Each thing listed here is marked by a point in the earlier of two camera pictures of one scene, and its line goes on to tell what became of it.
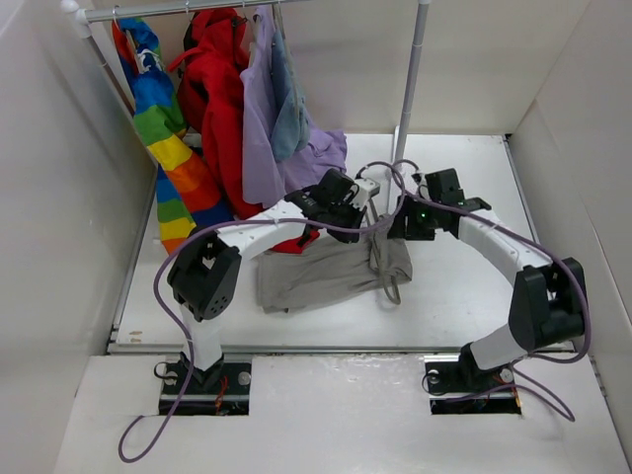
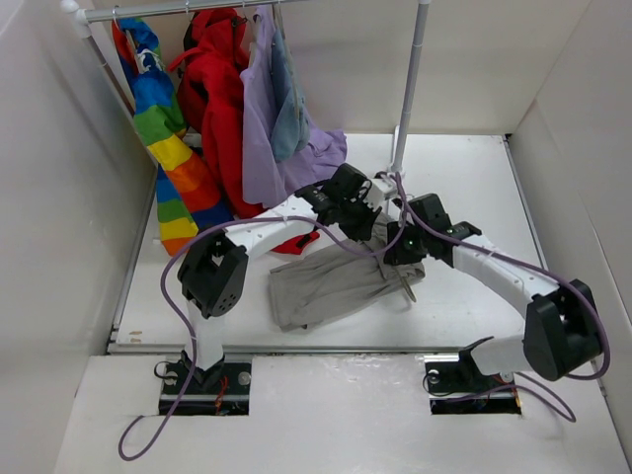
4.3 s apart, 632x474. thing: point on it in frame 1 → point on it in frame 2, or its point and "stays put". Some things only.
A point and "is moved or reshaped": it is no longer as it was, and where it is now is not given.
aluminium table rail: (178, 348) stays put
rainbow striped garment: (189, 192) stays put
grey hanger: (391, 282) → (404, 279)
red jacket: (210, 99) stays put
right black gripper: (414, 232) → (400, 257)
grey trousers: (327, 270) is moved or reshaped
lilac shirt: (268, 178) stays put
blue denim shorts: (290, 119) stays put
